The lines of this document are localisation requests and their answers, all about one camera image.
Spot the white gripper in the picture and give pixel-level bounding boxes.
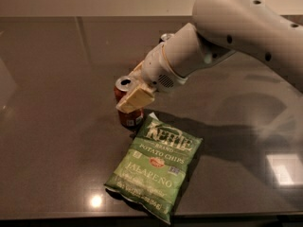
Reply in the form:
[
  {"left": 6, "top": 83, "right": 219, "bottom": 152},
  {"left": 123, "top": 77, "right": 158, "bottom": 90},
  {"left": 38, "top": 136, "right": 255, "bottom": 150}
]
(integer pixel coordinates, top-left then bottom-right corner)
[{"left": 116, "top": 43, "right": 187, "bottom": 111}]

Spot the red coke can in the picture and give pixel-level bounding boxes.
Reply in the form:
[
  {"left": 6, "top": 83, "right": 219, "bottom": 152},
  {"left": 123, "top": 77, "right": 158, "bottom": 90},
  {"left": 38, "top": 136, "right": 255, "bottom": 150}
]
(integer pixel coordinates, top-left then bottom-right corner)
[{"left": 114, "top": 76, "right": 144, "bottom": 128}]

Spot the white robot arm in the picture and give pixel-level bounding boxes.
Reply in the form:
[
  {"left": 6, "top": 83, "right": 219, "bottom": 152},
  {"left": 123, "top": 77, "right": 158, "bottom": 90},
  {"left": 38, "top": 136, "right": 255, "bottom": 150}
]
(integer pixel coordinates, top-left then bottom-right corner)
[{"left": 116, "top": 0, "right": 303, "bottom": 114}]

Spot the blue pepsi can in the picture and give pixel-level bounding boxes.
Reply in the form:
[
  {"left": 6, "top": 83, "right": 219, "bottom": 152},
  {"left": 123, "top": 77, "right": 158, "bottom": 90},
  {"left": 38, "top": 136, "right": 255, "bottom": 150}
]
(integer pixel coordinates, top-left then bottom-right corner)
[{"left": 159, "top": 33, "right": 174, "bottom": 43}]

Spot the green jalapeno chip bag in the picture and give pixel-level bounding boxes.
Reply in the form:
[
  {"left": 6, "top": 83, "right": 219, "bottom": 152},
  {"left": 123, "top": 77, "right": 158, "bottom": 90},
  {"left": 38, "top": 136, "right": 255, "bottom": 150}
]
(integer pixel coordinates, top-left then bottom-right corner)
[{"left": 105, "top": 113, "right": 203, "bottom": 223}]

